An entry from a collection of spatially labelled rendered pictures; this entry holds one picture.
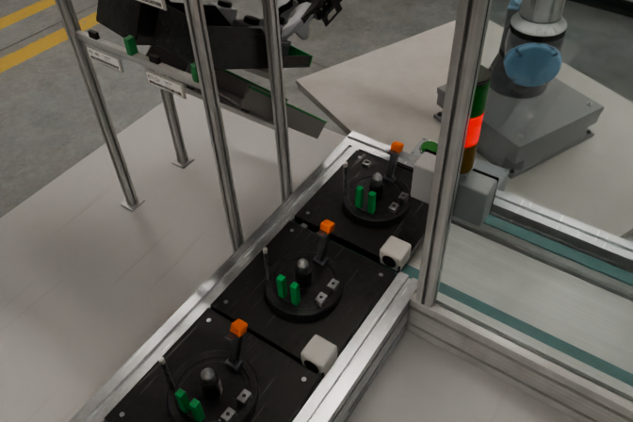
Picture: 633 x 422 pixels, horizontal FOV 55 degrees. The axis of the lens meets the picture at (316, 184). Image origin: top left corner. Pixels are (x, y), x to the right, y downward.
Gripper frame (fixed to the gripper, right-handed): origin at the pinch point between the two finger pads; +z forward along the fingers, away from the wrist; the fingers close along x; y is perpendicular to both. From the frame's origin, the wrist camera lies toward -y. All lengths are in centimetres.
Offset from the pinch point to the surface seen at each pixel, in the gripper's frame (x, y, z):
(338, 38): 145, 175, -88
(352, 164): -16.8, 28.0, 7.7
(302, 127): -7.2, 18.6, 9.2
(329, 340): -45, 15, 38
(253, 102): -8.3, 1.3, 14.5
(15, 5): 327, 118, 19
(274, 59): -11.6, -5.3, 7.6
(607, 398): -81, 27, 17
